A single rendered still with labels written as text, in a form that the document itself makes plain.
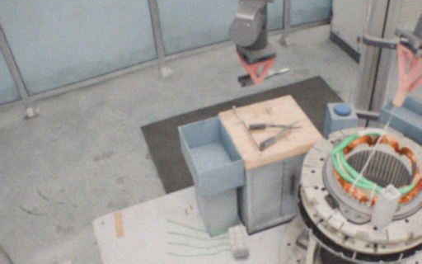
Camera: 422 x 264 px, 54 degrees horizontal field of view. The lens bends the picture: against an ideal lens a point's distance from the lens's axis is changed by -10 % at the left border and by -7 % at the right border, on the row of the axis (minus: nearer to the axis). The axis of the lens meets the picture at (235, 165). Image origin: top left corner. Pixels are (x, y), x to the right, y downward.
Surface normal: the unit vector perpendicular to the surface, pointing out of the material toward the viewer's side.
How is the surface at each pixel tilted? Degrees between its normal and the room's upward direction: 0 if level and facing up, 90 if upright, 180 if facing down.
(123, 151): 0
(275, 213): 90
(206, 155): 0
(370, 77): 90
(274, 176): 90
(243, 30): 91
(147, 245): 0
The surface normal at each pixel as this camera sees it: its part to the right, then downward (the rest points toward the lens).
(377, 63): -0.25, 0.70
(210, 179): 0.35, 0.66
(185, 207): -0.04, -0.70
